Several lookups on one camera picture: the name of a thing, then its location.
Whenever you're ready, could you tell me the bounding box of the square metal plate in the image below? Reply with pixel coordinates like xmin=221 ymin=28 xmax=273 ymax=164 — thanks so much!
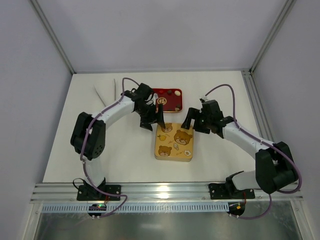
xmin=154 ymin=122 xmax=194 ymax=157

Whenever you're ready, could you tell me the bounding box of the gold chocolate box tray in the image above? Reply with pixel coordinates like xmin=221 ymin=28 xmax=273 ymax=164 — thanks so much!
xmin=155 ymin=155 xmax=193 ymax=163

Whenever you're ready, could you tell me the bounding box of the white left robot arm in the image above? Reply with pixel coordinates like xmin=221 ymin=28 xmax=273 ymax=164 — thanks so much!
xmin=70 ymin=83 xmax=165 ymax=193

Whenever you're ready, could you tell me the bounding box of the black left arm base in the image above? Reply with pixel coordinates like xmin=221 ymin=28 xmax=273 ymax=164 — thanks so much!
xmin=72 ymin=178 xmax=122 ymax=201

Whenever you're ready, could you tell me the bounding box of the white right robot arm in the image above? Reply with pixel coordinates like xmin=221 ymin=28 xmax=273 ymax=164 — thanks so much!
xmin=181 ymin=100 xmax=301 ymax=194

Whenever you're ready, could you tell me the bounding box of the white round chocolate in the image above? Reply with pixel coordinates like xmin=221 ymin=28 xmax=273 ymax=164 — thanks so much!
xmin=174 ymin=90 xmax=181 ymax=96

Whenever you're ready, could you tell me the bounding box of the red tray lid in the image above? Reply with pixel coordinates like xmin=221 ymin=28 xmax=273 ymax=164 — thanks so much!
xmin=153 ymin=88 xmax=183 ymax=113

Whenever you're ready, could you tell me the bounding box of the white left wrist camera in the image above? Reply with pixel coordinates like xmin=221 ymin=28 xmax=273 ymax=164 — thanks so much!
xmin=152 ymin=93 xmax=159 ymax=101

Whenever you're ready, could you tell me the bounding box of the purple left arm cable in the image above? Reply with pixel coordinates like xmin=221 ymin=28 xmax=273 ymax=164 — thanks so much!
xmin=79 ymin=77 xmax=141 ymax=219

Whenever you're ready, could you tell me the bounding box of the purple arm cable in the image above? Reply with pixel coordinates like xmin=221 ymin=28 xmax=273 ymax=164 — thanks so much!
xmin=79 ymin=77 xmax=141 ymax=219
xmin=203 ymin=83 xmax=303 ymax=220

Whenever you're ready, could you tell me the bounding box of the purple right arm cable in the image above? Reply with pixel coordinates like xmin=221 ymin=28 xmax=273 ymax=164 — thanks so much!
xmin=203 ymin=83 xmax=303 ymax=220

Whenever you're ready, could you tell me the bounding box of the slotted cable duct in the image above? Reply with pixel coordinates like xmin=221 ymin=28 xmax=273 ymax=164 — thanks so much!
xmin=41 ymin=202 xmax=229 ymax=214

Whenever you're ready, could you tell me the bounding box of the aluminium front rail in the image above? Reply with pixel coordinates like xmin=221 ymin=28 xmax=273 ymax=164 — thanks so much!
xmin=29 ymin=180 xmax=303 ymax=204

